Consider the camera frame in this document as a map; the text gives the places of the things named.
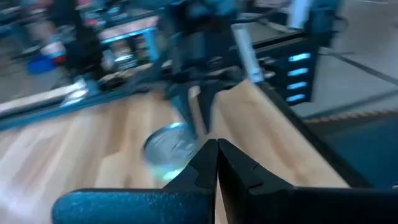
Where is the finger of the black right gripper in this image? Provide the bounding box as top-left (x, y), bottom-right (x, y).
top-left (169, 83), bottom-right (200, 139)
top-left (198, 81), bottom-right (233, 133)

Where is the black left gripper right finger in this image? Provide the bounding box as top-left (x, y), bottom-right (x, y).
top-left (218, 139), bottom-right (398, 224)

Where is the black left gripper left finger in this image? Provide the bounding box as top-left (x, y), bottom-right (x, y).
top-left (52, 139), bottom-right (218, 224)

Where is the blue-grey metal table frame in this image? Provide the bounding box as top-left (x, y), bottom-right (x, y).
top-left (231, 0), bottom-right (313, 84)

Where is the silver-lid seafood can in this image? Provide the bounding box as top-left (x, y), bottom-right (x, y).
top-left (142, 121), bottom-right (200, 183)

